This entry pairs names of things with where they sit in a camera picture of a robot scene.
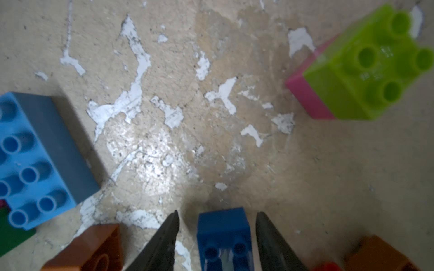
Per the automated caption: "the red long lego brick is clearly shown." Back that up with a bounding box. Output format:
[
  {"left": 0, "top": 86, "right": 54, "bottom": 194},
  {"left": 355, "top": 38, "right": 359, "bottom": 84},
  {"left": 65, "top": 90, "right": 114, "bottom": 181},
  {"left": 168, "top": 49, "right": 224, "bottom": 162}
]
[{"left": 311, "top": 262, "right": 342, "bottom": 271}]

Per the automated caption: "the lime green lego brick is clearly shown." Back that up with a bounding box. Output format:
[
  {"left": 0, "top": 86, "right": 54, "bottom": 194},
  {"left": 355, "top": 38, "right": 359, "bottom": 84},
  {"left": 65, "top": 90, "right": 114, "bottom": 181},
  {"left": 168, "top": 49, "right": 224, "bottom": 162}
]
[{"left": 303, "top": 4, "right": 434, "bottom": 120}]

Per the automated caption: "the brown lego brick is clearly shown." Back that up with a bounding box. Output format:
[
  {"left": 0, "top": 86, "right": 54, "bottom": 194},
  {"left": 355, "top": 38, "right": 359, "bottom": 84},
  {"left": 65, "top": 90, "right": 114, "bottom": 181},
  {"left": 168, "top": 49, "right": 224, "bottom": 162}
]
[
  {"left": 41, "top": 224, "right": 124, "bottom": 271},
  {"left": 345, "top": 235, "right": 420, "bottom": 271}
]

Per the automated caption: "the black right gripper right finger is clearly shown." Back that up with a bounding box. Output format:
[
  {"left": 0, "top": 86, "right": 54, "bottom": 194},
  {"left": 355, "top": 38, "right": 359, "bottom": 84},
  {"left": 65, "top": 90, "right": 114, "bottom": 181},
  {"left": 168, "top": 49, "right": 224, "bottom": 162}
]
[{"left": 255, "top": 212, "right": 308, "bottom": 271}]

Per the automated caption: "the light blue long lego brick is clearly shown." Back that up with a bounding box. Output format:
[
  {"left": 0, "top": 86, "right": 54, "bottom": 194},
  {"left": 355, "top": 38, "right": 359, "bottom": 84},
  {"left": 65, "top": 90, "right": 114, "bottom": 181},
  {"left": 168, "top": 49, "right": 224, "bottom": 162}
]
[{"left": 1, "top": 92, "right": 100, "bottom": 230}]

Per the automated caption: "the brown lego brick front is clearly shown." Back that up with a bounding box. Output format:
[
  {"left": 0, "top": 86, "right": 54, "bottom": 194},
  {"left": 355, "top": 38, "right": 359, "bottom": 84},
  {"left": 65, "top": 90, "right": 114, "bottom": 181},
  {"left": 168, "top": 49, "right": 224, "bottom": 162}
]
[{"left": 41, "top": 224, "right": 124, "bottom": 271}]

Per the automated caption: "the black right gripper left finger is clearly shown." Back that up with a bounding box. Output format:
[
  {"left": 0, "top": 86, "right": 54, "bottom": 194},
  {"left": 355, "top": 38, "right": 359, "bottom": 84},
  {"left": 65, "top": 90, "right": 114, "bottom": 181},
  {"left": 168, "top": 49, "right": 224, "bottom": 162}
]
[{"left": 126, "top": 211, "right": 180, "bottom": 271}]

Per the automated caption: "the dark green lego brick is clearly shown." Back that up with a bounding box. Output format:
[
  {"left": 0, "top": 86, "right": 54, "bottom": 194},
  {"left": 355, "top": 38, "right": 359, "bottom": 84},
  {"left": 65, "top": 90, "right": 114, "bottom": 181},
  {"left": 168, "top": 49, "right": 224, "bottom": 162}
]
[{"left": 0, "top": 207, "right": 36, "bottom": 257}]

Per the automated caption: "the dark blue lego brick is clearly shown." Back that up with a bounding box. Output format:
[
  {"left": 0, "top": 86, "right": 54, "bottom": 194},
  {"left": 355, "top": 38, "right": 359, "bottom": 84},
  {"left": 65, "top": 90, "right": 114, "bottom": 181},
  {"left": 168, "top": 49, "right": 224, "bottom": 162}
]
[{"left": 197, "top": 207, "right": 254, "bottom": 271}]

